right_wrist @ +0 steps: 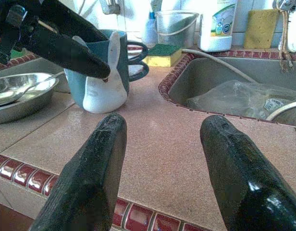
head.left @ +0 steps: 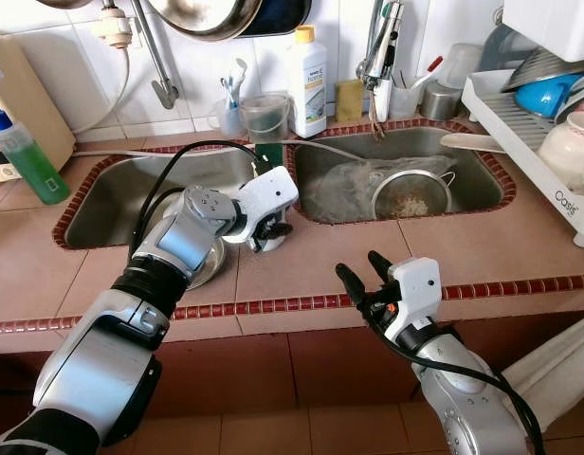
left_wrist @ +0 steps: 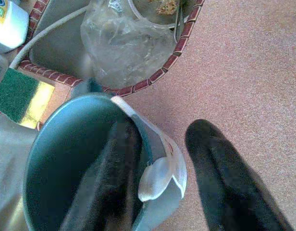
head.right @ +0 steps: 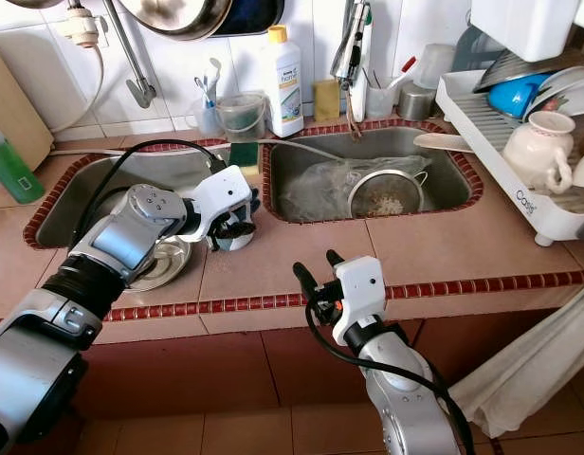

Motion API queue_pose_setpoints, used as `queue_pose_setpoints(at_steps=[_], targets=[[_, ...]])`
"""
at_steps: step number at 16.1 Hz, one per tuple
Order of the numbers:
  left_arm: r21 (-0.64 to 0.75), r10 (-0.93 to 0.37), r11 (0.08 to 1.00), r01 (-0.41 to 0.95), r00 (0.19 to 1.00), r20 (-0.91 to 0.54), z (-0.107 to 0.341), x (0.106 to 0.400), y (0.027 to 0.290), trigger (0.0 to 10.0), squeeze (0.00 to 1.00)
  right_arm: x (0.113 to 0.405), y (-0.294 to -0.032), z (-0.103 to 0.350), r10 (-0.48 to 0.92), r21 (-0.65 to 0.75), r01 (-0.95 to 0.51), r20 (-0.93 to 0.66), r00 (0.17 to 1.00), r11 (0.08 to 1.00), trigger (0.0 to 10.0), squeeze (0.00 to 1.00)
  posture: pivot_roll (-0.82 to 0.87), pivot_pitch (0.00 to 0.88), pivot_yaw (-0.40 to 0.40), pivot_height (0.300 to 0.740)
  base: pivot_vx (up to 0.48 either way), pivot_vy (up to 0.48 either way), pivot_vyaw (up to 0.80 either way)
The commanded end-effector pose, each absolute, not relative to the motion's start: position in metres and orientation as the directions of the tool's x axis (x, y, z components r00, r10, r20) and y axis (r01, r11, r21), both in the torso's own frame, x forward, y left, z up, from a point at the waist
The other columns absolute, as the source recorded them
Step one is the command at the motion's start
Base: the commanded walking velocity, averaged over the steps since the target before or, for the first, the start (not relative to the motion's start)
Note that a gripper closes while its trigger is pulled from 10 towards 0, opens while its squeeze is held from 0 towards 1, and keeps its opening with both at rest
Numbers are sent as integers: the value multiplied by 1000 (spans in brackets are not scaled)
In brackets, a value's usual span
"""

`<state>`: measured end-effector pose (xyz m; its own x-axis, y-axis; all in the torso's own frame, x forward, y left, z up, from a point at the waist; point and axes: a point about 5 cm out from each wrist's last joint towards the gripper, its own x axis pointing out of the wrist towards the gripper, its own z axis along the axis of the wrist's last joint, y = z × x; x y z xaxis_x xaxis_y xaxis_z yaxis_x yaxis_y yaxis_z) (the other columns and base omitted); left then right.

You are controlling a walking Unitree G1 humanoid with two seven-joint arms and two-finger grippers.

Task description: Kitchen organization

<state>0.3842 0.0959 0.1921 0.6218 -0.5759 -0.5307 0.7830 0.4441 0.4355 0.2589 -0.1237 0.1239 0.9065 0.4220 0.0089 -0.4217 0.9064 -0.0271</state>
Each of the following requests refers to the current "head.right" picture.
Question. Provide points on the white dish rack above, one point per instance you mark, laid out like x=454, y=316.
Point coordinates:
x=491, y=142

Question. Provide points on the clear plastic tub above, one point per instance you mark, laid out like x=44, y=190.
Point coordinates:
x=434, y=66

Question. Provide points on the pale wooden spatula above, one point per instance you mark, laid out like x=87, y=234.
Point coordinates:
x=442, y=142

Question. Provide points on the blue toothbrush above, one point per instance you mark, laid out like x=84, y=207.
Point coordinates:
x=205, y=95

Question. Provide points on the white ceramic jug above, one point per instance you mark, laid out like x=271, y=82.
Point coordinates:
x=538, y=152

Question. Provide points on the green dish soap bottle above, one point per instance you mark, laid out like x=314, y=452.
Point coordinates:
x=17, y=175

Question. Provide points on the white plastic box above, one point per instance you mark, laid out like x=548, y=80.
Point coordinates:
x=524, y=28

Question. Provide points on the white tap diverter valve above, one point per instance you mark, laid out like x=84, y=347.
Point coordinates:
x=83, y=28

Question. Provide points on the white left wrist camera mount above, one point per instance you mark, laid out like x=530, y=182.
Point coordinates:
x=221, y=194

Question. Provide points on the chrome swivel faucet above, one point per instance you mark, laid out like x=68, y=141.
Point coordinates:
x=356, y=47

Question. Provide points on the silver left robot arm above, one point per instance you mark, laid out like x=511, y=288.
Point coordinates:
x=45, y=370

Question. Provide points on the steel mesh strainer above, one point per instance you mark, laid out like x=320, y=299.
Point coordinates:
x=387, y=199

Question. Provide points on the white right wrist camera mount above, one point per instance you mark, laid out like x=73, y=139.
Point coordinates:
x=358, y=284

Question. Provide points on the stainless steel bowl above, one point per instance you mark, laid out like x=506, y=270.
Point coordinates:
x=164, y=265

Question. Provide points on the yellow sponge block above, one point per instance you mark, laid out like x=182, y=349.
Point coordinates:
x=327, y=100

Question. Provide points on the steel wall tap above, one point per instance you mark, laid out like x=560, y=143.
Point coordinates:
x=137, y=90

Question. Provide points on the clear toothbrush cup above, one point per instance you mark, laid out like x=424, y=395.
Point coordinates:
x=204, y=118

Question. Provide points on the hanging steel pan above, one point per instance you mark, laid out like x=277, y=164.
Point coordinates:
x=173, y=19

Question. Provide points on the small steel cup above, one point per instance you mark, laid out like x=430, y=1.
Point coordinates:
x=417, y=102

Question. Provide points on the white plate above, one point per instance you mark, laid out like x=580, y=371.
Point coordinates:
x=567, y=95

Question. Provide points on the large steel mixing bowl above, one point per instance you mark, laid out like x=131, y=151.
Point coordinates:
x=520, y=64

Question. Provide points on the maroon cabinet door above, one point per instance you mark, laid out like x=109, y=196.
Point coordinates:
x=282, y=374
x=197, y=374

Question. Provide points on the white toothbrush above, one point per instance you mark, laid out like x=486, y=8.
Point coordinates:
x=216, y=68

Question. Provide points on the white detergent bottle yellow cap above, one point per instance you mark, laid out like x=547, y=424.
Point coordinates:
x=281, y=90

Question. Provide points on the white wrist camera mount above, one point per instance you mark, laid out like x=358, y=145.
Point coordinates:
x=221, y=194
x=358, y=284

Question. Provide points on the white cloth towel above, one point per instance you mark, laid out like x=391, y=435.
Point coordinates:
x=520, y=370

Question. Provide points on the clear plastic measuring jug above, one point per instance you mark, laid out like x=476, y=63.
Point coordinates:
x=241, y=118

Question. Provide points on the green yellow sponge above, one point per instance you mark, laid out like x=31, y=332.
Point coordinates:
x=243, y=154

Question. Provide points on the dark blue hanging pan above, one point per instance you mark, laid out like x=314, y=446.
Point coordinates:
x=254, y=14

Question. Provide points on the stainless steel sink basin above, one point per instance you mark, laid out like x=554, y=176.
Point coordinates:
x=439, y=180
x=83, y=204

